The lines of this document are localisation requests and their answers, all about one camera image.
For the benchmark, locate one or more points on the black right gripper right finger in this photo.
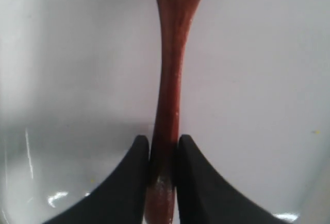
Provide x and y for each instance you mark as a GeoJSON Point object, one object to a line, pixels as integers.
{"type": "Point", "coordinates": [204, 196]}

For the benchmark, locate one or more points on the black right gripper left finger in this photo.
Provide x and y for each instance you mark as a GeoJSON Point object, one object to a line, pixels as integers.
{"type": "Point", "coordinates": [120, 198]}

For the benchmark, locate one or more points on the red-brown wooden spoon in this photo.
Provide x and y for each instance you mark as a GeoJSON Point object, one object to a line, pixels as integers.
{"type": "Point", "coordinates": [175, 18]}

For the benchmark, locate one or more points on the white rectangular tray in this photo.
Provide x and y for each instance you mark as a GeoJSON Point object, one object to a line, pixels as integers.
{"type": "Point", "coordinates": [80, 79]}

